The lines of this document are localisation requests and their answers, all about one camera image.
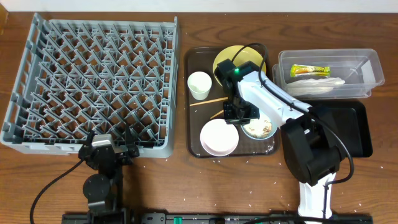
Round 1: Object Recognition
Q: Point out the pile of rice waste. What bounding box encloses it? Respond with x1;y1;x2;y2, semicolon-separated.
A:
243;116;272;139

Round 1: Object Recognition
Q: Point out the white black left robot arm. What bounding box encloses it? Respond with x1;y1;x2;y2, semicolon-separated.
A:
78;128;140;223

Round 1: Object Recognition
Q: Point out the white paper cup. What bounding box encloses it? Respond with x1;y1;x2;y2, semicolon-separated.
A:
187;72;212;100

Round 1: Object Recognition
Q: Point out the pink white bowl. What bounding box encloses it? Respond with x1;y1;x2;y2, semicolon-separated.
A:
200;119;239;157

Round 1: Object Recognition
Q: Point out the grey plastic dishwasher rack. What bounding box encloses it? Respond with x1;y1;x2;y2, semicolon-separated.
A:
1;14;180;158

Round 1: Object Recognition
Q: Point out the upper wooden chopstick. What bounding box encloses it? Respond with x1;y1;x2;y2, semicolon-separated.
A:
190;97;228;106

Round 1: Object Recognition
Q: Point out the black waste tray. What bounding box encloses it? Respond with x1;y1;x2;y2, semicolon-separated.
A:
303;100;373;157

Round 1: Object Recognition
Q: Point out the white napkin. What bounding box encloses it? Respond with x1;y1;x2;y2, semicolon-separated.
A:
285;78;345;96

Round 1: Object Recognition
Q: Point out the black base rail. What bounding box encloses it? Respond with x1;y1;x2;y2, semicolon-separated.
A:
61;213;374;224

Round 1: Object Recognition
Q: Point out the clear plastic waste bin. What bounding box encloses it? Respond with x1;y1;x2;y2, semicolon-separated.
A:
272;49;385;100

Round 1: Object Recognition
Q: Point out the dark brown serving tray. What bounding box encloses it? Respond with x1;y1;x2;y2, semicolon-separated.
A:
184;47;280;159

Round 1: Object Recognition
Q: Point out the lower wooden chopstick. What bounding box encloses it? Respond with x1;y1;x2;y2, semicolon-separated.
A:
210;110;223;119

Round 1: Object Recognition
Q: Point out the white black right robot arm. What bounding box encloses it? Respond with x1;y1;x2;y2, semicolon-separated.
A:
215;59;352;218

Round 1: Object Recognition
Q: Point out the wooden chopstick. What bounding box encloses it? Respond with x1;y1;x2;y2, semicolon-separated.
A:
210;110;223;119
190;97;228;106

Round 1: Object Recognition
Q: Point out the yellow green snack wrapper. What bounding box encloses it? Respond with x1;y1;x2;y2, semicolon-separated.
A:
290;64;331;77

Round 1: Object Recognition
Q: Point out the yellow round plate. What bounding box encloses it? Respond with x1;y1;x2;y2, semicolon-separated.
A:
213;45;263;85

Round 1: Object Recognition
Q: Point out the light blue bowl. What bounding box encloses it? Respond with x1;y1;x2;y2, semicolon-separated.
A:
241;111;278;140

